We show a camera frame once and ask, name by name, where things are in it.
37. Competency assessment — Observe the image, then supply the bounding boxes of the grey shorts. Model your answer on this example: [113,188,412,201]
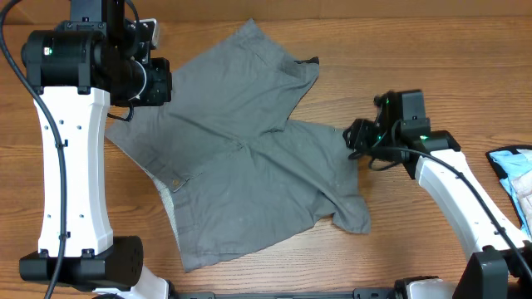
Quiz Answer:
[106,21,371,272]

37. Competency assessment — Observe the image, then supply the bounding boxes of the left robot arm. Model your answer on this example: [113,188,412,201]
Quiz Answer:
[19,1,175,298]

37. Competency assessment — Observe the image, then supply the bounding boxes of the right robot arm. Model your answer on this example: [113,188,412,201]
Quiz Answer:
[342,90,531,299]

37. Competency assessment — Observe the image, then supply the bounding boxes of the blue patterned cloth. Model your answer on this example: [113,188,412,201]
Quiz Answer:
[485,145,531,238]

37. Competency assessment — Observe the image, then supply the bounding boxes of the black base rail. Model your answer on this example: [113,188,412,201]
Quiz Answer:
[170,287,396,299]

